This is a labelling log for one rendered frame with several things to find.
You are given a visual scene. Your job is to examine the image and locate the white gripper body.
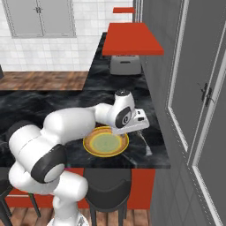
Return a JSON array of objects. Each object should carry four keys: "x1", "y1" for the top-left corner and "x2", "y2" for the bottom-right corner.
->
[{"x1": 112, "y1": 117, "x2": 151, "y2": 137}]

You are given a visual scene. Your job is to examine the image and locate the silver spoon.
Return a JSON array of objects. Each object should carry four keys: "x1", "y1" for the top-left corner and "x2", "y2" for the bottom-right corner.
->
[{"x1": 139, "y1": 132, "x2": 154, "y2": 157}]

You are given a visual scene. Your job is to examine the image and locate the yellow and orange plate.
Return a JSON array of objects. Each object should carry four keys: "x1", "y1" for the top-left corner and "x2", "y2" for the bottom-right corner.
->
[{"x1": 82, "y1": 125, "x2": 130, "y2": 159}]

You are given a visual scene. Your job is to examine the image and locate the grey toaster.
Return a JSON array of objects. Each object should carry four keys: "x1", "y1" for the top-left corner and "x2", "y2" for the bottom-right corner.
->
[{"x1": 109, "y1": 54, "x2": 142, "y2": 76}]

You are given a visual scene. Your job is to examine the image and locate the red counter base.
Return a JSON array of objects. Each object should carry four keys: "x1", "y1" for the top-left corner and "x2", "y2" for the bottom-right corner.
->
[{"x1": 4, "y1": 168, "x2": 156, "y2": 211}]

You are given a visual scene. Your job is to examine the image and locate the black bar stool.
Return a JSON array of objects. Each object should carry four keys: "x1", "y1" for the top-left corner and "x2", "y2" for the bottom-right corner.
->
[
  {"x1": 83, "y1": 168, "x2": 132, "y2": 226},
  {"x1": 0, "y1": 167, "x2": 42, "y2": 226}
]

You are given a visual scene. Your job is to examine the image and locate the grey tall cabinet door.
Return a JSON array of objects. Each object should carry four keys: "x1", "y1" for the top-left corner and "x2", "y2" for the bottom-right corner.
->
[
  {"x1": 167, "y1": 0, "x2": 226, "y2": 154},
  {"x1": 192, "y1": 72, "x2": 226, "y2": 226}
]

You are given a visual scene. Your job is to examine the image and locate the large red shelf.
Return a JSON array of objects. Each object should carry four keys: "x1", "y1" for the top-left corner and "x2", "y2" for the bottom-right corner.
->
[{"x1": 102, "y1": 22, "x2": 165, "y2": 57}]

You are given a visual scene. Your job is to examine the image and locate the small red shelf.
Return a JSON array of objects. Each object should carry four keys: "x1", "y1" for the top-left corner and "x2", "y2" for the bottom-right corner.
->
[{"x1": 112, "y1": 6, "x2": 136, "y2": 14}]

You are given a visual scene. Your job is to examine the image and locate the black cabinet door handle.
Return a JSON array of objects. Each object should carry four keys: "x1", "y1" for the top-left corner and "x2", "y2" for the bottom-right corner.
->
[
  {"x1": 205, "y1": 87, "x2": 214, "y2": 108},
  {"x1": 200, "y1": 82, "x2": 209, "y2": 102}
]

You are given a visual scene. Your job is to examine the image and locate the grey wall cupboards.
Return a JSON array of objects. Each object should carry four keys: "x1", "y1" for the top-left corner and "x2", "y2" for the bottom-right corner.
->
[{"x1": 2, "y1": 0, "x2": 77, "y2": 39}]

